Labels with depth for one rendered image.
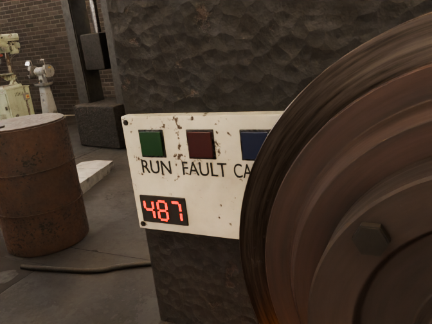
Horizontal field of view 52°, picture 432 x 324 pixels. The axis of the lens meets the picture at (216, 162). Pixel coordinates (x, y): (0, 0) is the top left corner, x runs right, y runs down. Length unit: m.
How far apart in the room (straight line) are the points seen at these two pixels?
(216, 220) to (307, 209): 0.27
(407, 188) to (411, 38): 0.12
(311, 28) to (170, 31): 0.19
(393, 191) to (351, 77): 0.11
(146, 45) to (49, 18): 8.58
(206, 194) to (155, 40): 0.22
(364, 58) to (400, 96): 0.04
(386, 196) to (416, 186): 0.02
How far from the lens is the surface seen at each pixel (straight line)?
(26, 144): 3.06
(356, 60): 0.39
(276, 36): 0.57
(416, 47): 0.38
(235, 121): 0.58
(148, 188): 0.68
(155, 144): 0.64
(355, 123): 0.38
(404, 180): 0.33
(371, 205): 0.33
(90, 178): 4.50
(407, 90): 0.37
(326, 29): 0.55
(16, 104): 8.48
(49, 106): 9.05
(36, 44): 9.56
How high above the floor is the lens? 1.35
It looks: 17 degrees down
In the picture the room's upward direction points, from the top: 7 degrees counter-clockwise
